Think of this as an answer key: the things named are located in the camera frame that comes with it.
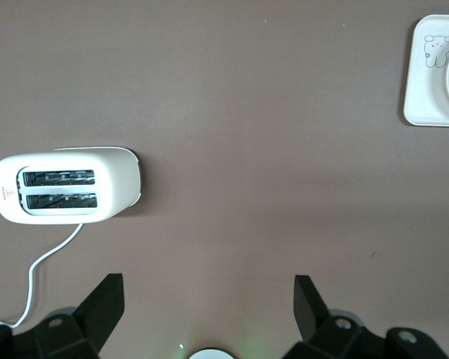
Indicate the white tray with bear print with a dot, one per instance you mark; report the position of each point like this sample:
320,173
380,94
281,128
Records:
426,80

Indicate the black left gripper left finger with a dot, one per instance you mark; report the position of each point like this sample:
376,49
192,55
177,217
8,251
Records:
93,314

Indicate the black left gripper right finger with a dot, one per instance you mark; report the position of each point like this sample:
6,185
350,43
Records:
314,314

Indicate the white two-slot toaster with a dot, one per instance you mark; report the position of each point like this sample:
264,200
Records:
65,185

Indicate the white round object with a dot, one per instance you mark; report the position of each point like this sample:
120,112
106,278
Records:
210,354

